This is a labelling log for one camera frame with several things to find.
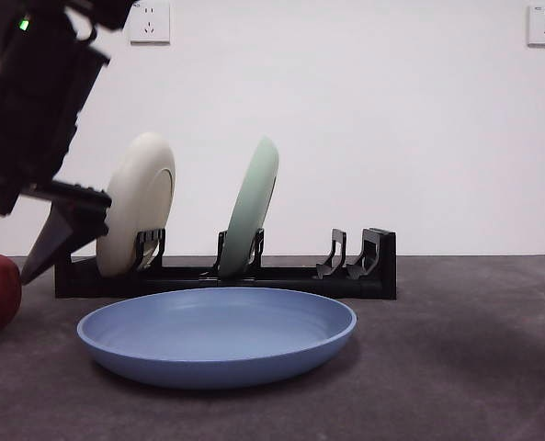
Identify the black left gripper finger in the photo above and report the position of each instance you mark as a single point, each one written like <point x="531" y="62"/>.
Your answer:
<point x="47" y="248"/>

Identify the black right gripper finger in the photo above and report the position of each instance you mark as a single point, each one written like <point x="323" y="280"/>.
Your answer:
<point x="89" y="227"/>

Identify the blue plate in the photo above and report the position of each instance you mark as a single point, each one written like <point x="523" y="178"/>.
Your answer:
<point x="217" y="358"/>

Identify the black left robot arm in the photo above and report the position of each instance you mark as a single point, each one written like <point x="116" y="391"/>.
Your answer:
<point x="33" y="115"/>

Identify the white plate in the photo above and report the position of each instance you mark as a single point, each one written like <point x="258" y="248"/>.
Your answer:
<point x="139" y="193"/>

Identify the green plate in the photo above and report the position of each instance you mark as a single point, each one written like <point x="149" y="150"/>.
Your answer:
<point x="253" y="197"/>

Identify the black plate rack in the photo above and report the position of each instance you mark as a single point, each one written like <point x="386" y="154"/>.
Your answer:
<point x="373" y="287"/>

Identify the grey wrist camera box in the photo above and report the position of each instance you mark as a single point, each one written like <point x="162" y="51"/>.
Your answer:
<point x="93" y="53"/>

